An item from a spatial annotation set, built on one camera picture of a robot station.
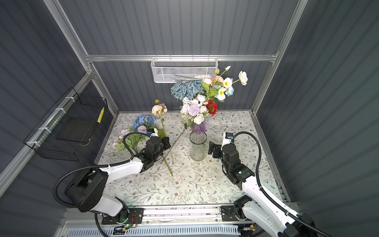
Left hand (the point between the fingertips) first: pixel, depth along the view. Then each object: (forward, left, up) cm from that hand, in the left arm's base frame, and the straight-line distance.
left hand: (170, 137), depth 88 cm
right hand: (-9, -28, +5) cm, 30 cm away
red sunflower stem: (+11, -26, +13) cm, 31 cm away
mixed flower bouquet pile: (+17, +20, -5) cm, 27 cm away
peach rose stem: (+18, +7, +7) cm, 20 cm away
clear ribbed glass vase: (-4, -16, +3) cm, 17 cm away
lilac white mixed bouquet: (+4, -14, +19) cm, 24 cm away
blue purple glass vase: (+13, -21, -6) cm, 26 cm away
